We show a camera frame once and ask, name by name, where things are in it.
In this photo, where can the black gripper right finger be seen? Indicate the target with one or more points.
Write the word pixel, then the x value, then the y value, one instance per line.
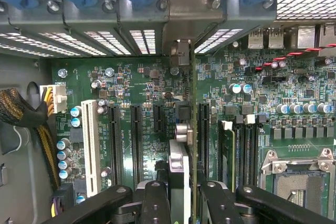
pixel 218 203

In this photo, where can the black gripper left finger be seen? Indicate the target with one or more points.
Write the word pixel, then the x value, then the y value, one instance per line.
pixel 155 203

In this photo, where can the green RAM stick with clips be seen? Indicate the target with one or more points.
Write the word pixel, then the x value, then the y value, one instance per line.
pixel 225 161

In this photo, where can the black RAM slot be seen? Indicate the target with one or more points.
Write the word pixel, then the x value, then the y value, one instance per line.
pixel 240 155
pixel 252 155

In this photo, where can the long black expansion slot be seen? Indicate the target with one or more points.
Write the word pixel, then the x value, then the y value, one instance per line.
pixel 203 129
pixel 114 142
pixel 136 142

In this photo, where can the CPU socket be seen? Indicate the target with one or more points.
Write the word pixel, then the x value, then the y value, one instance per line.
pixel 296 190

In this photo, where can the short black expansion slot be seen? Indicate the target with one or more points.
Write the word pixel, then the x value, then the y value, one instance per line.
pixel 159 119

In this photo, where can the white expansion slot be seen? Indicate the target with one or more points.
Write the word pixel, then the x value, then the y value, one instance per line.
pixel 90 142

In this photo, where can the black power connector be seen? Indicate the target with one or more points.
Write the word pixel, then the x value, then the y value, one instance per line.
pixel 65 195

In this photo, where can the green motherboard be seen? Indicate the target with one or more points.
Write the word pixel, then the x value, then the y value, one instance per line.
pixel 157 87

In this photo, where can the white power connector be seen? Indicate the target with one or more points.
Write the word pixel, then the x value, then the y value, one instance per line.
pixel 59 98

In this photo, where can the metal rear port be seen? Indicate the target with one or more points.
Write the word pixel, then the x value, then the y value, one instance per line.
pixel 306 37
pixel 255 37
pixel 275 37

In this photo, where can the open black PC case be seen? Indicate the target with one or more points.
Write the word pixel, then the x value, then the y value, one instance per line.
pixel 26 72

